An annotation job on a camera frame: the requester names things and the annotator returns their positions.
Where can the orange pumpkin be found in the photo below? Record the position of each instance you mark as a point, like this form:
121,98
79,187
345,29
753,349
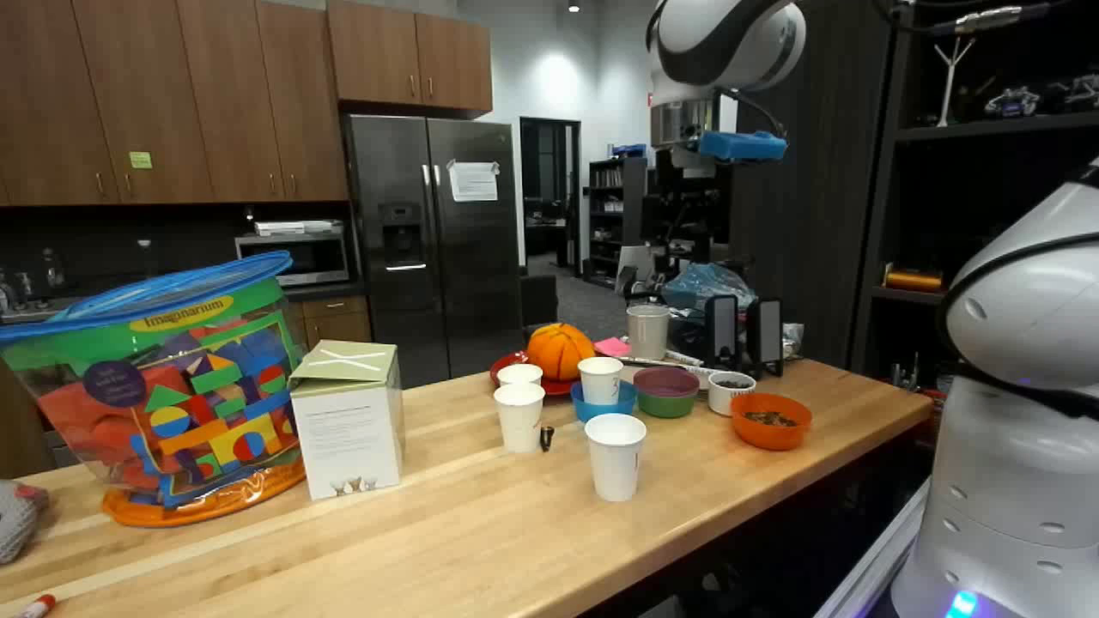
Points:
559,349

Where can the front white paper cup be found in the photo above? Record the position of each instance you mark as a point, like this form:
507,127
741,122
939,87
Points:
616,448

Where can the rear white paper cup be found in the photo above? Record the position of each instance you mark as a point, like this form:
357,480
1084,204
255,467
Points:
521,377

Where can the dark shelving unit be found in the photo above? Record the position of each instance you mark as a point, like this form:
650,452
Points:
990,105

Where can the right black speaker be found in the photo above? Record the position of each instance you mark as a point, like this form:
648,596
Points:
766,333

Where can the paper sheet on refrigerator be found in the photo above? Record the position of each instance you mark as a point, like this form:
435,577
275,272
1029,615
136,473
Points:
472,179

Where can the white paper cup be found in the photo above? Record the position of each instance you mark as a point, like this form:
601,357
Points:
521,409
616,448
521,377

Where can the red marker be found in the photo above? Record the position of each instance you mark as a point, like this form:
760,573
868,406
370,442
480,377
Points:
44,605

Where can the grey tall cup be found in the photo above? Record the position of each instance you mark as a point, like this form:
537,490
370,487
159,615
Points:
648,331

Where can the left black speaker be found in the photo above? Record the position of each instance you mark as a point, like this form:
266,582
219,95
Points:
724,331

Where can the green and maroon bowl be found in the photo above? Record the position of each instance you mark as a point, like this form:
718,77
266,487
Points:
664,393

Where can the grey cloth item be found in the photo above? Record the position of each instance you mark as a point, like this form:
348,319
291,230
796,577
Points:
21,511

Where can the red plate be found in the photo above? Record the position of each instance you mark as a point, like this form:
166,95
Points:
553,388

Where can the upper wooden cabinets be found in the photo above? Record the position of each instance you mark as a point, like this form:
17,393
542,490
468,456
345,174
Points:
210,102

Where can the white coffee filter box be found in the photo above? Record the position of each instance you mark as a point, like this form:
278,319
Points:
348,416

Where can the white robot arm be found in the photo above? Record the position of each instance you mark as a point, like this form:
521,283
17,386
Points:
979,263

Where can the silver microwave oven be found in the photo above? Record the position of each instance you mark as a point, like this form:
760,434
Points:
318,249

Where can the blue plastic snack bag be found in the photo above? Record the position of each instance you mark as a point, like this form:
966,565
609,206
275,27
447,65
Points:
701,281

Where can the left white paper cup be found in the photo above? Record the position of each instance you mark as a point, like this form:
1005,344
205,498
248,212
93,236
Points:
521,409

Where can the blue plastic bowl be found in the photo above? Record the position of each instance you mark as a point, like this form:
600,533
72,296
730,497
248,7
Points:
590,409

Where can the white cup in blue bowl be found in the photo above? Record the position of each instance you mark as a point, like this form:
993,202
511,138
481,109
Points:
600,378

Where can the black stainless refrigerator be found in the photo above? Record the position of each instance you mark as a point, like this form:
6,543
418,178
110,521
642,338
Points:
443,277

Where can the black speaker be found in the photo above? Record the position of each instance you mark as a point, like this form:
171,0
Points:
766,333
724,331

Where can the orange plastic bowl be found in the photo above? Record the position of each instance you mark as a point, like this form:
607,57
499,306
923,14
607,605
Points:
769,420

